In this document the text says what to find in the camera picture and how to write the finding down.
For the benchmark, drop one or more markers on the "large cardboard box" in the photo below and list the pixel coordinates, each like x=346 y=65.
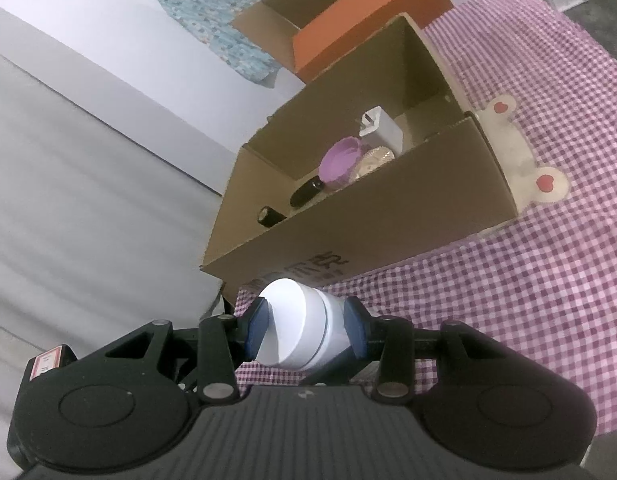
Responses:
x=388 y=230

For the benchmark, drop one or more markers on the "purple checkered tablecloth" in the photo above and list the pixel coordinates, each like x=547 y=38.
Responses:
x=538 y=260

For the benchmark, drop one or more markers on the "cardboard box with open flaps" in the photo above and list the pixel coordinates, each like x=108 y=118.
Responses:
x=268 y=30

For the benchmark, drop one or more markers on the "gold lid cosmetic jar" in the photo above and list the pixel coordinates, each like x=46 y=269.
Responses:
x=376 y=157

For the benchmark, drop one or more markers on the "dark green cylinder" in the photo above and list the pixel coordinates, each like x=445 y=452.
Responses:
x=269 y=216

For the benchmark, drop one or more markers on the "black cylinder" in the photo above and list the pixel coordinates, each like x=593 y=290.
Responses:
x=306 y=192

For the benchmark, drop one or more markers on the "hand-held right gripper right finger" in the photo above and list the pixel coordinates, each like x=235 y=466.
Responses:
x=356 y=327

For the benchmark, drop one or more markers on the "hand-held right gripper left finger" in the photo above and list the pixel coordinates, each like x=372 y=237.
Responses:
x=257 y=327

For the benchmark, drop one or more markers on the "orange box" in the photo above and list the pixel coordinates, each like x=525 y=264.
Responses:
x=363 y=15

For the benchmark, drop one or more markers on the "white supplement bottle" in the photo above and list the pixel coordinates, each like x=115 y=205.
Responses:
x=298 y=320

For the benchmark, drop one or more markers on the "white charger plug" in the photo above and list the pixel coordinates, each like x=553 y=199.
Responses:
x=383 y=135

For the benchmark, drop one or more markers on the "purple plastic lid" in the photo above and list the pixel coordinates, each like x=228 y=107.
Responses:
x=338 y=162

